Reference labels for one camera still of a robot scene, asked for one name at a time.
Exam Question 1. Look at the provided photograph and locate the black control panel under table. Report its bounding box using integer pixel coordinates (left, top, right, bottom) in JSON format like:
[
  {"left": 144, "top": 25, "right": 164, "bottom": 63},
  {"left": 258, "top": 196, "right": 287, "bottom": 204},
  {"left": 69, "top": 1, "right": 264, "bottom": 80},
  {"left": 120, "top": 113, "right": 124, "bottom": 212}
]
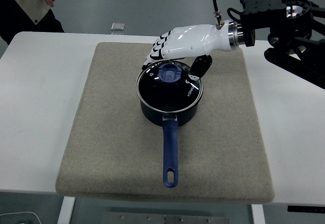
[{"left": 287, "top": 205, "right": 325, "bottom": 212}]

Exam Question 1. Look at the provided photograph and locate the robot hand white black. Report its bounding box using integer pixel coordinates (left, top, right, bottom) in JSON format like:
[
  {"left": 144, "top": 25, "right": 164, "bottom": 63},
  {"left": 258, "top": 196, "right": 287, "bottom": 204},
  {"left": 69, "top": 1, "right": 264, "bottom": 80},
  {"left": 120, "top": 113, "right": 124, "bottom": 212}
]
[{"left": 142, "top": 20, "right": 232, "bottom": 80}]

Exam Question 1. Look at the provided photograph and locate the white cable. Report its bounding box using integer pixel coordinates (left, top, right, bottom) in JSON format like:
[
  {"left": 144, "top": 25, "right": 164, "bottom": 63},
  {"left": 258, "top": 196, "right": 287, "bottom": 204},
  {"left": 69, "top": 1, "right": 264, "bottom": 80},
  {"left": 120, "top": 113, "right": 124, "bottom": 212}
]
[{"left": 0, "top": 211, "right": 41, "bottom": 224}]

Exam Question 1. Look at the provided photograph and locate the small silver floor plate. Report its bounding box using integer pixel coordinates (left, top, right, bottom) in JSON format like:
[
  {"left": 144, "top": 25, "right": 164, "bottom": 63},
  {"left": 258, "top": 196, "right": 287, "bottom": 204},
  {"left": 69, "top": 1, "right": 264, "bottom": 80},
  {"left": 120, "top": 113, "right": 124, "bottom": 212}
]
[{"left": 111, "top": 22, "right": 126, "bottom": 32}]

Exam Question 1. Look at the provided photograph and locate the glass pot lid blue knob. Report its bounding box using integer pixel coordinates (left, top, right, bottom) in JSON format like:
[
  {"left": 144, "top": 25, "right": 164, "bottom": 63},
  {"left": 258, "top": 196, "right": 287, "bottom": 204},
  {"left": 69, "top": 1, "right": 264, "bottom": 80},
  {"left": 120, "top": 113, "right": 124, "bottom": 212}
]
[{"left": 135, "top": 60, "right": 204, "bottom": 114}]

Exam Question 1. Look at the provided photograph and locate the dark pot with blue handle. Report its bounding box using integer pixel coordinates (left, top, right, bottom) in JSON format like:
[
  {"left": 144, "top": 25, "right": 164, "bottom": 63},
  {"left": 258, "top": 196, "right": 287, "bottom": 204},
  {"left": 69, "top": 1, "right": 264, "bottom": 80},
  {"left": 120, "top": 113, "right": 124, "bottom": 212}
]
[{"left": 138, "top": 89, "right": 203, "bottom": 188}]

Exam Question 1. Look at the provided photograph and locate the grey metal plate with screws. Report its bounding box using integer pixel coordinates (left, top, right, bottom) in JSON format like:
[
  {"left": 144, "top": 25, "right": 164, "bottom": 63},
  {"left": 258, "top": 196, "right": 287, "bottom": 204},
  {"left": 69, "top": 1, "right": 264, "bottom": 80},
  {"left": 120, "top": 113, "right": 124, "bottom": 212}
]
[{"left": 101, "top": 211, "right": 230, "bottom": 224}]

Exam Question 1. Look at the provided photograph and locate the beige fabric mat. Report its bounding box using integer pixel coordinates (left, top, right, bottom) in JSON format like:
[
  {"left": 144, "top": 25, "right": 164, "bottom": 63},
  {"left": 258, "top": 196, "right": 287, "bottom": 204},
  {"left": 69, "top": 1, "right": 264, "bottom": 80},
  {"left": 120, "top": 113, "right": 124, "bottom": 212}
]
[{"left": 55, "top": 42, "right": 275, "bottom": 205}]

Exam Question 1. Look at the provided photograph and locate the person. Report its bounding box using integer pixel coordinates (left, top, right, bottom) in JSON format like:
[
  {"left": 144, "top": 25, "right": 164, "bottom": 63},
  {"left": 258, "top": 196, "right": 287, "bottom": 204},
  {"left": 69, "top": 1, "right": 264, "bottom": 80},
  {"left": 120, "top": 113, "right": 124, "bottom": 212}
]
[{"left": 0, "top": 0, "right": 66, "bottom": 45}]

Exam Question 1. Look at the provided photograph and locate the white table leg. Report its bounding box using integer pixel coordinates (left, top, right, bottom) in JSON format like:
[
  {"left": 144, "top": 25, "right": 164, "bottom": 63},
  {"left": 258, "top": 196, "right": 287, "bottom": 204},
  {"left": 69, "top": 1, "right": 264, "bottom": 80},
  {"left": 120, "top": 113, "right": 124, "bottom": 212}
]
[
  {"left": 57, "top": 196, "right": 76, "bottom": 224},
  {"left": 251, "top": 204, "right": 266, "bottom": 224}
]

